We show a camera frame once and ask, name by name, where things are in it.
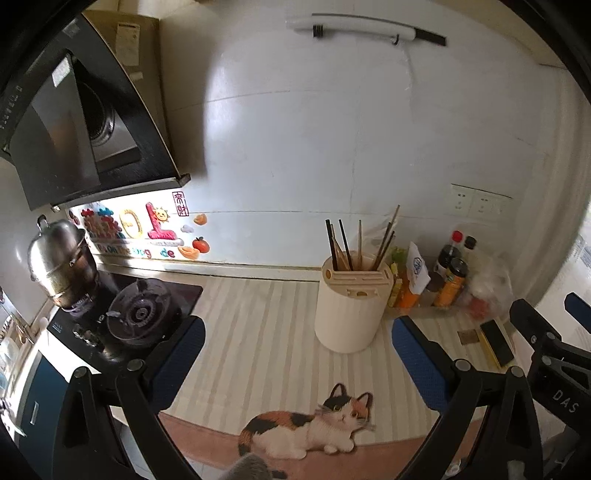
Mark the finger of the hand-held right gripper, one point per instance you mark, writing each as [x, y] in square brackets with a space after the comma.
[528, 321]
[579, 305]

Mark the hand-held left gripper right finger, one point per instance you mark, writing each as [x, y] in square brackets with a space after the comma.
[418, 360]

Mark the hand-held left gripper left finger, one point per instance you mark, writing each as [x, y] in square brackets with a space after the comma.
[180, 360]

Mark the cream utensil holder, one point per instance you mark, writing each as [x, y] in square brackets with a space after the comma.
[351, 314]

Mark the bunch of chopsticks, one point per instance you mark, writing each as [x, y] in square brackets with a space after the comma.
[346, 244]

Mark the clear plastic bag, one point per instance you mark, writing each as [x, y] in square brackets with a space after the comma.
[489, 286]

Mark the brown card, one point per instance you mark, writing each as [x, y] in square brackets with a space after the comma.
[468, 337]

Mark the black gas stove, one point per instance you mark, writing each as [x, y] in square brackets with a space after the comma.
[138, 318]

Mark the orange packet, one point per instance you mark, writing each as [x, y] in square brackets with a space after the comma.
[406, 297]

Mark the orange can with dark lid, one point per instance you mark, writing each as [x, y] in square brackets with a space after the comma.
[450, 286]

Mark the striped cat-print table mat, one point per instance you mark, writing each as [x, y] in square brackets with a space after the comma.
[258, 323]

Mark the white packet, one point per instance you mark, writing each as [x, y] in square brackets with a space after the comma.
[417, 270]

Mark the black-capped bottle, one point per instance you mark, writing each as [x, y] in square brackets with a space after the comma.
[469, 247]

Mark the red-capped dark sauce bottle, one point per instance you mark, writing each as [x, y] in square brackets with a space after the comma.
[447, 258]

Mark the green packet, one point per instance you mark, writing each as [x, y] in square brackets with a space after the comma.
[397, 256]

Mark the grey fuzzy object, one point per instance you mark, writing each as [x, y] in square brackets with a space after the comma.
[249, 468]

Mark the blue cabinet door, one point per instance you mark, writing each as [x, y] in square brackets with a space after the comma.
[39, 392]

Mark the steel cooking pot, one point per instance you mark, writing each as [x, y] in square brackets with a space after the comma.
[60, 258]

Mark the black range hood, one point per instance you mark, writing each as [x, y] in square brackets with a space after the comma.
[60, 129]

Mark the cardboard box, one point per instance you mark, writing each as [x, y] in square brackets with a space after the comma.
[101, 37]

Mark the white wall socket panel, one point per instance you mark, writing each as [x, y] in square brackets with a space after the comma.
[480, 201]

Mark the colourful wall stickers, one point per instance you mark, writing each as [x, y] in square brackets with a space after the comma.
[157, 226]

